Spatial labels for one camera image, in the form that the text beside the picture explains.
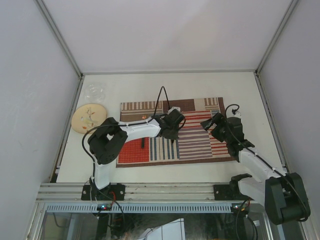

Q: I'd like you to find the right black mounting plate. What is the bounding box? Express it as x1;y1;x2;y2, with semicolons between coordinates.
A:
213;184;234;201

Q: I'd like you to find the round wooden plate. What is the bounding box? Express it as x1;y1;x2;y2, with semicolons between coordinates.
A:
71;103;107;134

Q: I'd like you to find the perforated blue cable tray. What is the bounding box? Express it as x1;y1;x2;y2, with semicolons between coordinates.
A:
46;202;232;214

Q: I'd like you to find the dark handled fork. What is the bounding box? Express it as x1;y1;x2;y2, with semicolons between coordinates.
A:
140;113;148;149

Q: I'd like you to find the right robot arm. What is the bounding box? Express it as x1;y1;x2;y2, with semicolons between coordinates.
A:
201;113;311;225

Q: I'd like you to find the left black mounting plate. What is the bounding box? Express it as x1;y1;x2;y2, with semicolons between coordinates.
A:
81;183;126;201

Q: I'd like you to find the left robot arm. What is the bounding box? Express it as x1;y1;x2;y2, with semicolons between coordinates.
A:
81;107;186;200

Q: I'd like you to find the black mounting plate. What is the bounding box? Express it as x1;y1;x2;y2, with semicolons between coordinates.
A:
213;184;234;201
81;183;126;201

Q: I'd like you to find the clear glass cup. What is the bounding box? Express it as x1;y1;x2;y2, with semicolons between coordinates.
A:
84;82;106;103

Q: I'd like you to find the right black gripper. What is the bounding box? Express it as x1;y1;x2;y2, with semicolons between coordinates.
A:
200;112;231;144

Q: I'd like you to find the aluminium front rail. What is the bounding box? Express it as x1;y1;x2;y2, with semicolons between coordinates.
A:
36;182;216;202

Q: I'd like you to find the patchwork striped placemat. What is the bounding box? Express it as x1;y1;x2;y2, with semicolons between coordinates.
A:
116;97;233;168

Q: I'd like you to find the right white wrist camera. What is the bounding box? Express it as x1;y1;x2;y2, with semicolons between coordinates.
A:
231;109;242;120

